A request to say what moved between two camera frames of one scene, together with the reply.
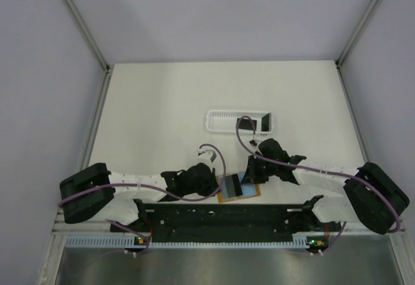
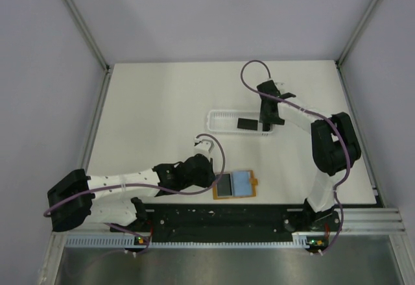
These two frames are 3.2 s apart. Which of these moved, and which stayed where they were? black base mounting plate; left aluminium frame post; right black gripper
Moved: right black gripper
Stayed: black base mounting plate; left aluminium frame post
